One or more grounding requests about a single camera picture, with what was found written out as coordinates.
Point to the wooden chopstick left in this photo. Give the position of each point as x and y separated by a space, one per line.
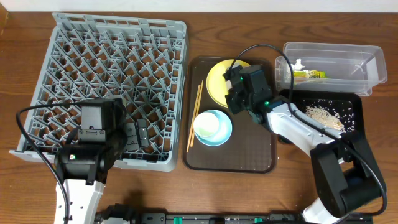
193 117

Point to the white tissue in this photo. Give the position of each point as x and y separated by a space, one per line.
298 66

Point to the green yellow snack wrapper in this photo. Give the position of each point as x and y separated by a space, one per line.
308 75

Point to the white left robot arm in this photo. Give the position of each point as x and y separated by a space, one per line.
88 154

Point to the brown plastic tray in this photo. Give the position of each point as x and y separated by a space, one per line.
250 149

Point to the light blue plate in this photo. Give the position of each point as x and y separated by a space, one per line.
224 132

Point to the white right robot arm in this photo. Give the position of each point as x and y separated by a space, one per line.
345 170

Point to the yellow plate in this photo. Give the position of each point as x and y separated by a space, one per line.
216 84

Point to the wooden chopstick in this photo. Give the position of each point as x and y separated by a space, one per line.
197 111
193 117

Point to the rice food waste pile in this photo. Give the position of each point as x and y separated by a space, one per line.
325 116

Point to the clear plastic bin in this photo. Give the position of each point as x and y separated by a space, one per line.
349 68

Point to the white green cup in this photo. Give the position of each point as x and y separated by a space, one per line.
206 124

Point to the grey dishwasher rack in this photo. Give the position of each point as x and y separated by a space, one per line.
142 60

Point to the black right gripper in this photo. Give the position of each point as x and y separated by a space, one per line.
231 99

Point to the black plastic tray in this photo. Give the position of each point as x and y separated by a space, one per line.
351 105

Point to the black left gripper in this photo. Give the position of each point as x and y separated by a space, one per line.
137 134

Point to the wooden chopstick right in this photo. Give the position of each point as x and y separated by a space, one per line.
197 111

